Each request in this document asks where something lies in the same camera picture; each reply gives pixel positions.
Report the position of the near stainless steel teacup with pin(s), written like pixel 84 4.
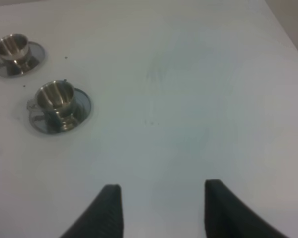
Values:
pixel 55 98

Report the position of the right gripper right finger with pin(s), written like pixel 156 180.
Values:
pixel 226 216

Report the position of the stainless steel saucer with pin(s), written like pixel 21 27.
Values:
pixel 46 125
pixel 33 61

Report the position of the near stainless steel saucer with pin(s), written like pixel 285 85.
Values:
pixel 46 125

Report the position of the stainless steel teacup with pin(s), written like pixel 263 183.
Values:
pixel 55 98
pixel 15 48

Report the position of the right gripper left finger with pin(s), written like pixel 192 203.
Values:
pixel 103 218

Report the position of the far stainless steel teacup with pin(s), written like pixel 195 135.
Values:
pixel 15 48

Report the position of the far stainless steel saucer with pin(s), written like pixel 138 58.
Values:
pixel 33 61

